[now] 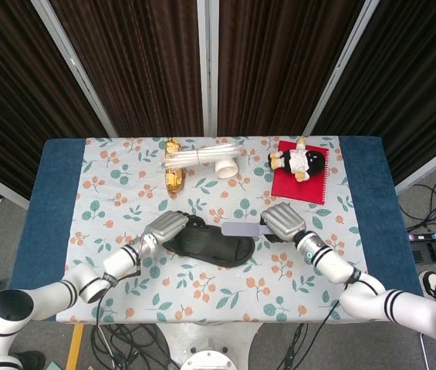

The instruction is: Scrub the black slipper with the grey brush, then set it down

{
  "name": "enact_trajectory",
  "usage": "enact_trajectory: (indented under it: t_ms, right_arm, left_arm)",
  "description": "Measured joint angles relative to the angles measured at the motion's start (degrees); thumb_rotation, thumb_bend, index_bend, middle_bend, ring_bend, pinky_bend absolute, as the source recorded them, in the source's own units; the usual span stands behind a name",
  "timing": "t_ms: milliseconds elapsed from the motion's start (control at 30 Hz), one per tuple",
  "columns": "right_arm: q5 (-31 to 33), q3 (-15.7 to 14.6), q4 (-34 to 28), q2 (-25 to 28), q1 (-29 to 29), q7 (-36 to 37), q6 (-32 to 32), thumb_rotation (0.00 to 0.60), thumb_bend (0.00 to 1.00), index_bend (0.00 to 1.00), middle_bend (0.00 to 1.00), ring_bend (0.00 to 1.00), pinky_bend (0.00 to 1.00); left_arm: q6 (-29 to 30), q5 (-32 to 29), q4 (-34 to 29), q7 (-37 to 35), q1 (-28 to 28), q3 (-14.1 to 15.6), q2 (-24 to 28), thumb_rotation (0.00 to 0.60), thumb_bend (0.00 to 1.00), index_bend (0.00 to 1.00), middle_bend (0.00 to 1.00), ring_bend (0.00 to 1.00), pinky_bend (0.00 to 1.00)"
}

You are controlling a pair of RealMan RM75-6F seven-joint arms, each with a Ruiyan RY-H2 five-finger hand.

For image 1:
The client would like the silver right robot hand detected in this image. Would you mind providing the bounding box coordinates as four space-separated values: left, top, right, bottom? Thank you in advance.
259 203 306 244

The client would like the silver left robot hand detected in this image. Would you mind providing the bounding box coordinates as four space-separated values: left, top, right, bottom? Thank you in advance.
143 210 204 245

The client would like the black sandal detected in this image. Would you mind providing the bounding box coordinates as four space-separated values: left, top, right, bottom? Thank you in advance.
162 210 257 269

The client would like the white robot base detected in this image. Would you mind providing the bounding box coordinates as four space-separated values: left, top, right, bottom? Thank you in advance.
155 322 265 370

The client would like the red spiral notebook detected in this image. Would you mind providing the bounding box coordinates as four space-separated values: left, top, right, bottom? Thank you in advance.
270 140 330 206

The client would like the black and white plush doll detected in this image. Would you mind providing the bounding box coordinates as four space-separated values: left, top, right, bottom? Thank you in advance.
268 139 328 183

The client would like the bundle of wrapped white straws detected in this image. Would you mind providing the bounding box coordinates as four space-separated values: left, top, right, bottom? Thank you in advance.
161 143 244 170

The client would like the white paper cup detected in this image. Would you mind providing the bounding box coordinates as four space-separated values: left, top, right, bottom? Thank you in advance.
215 156 240 180

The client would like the floral print tablecloth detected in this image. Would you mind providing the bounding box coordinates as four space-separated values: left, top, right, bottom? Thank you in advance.
56 135 370 325

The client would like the blue table cover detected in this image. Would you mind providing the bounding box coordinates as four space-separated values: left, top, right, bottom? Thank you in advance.
8 136 424 323

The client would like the black power strip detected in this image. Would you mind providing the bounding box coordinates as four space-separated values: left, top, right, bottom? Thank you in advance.
407 230 436 244

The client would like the black and white sneaker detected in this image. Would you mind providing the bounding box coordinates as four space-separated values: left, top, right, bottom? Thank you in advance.
418 270 436 302

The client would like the dark brown partition panel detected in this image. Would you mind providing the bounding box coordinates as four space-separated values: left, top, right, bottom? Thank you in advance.
216 0 365 136
312 0 436 184
0 0 106 200
49 0 204 138

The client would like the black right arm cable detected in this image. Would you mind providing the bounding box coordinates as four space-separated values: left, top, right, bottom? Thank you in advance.
286 280 373 370

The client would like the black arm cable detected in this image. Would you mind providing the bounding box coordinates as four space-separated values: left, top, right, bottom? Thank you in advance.
93 241 144 370
286 280 373 370

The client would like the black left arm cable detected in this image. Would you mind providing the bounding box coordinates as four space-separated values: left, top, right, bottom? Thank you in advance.
93 241 144 370

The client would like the white partition post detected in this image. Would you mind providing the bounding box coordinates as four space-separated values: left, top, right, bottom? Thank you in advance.
302 0 381 136
30 0 119 139
197 0 220 137

